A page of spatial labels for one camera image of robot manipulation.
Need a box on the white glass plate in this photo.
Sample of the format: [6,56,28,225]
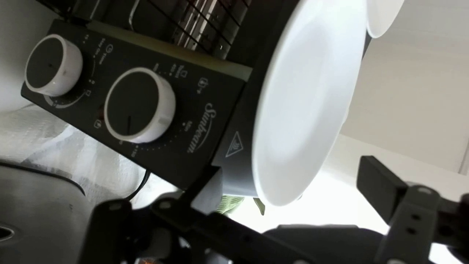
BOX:
[252,0,366,207]
[366,0,404,39]

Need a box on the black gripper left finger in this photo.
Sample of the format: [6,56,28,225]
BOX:
[190,168,223,212]

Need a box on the black toaster oven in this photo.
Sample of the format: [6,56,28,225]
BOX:
[20,0,299,196]

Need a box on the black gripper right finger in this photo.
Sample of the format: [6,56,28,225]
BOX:
[356,156,407,226]

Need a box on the white glass plate on oven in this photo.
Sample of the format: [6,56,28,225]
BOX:
[366,0,404,39]

